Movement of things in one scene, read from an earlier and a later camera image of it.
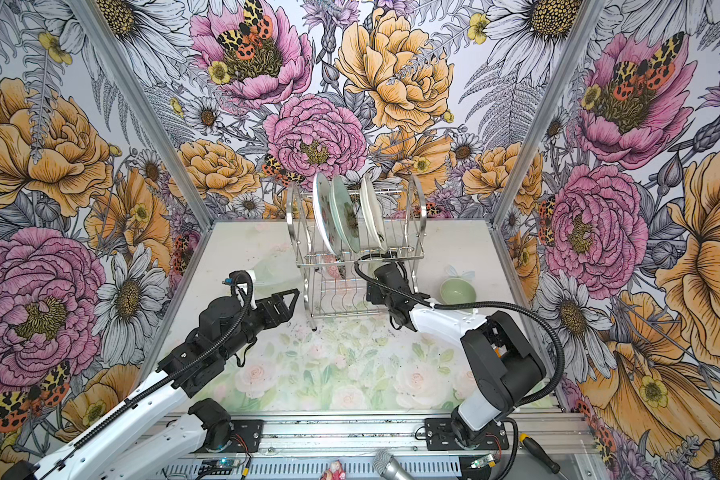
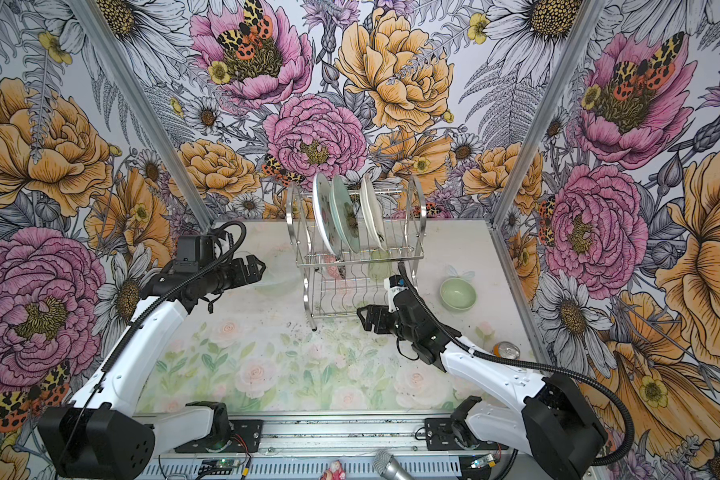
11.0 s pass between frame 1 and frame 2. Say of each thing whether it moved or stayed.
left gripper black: moved
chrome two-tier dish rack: stayed
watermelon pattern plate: stayed
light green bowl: stayed
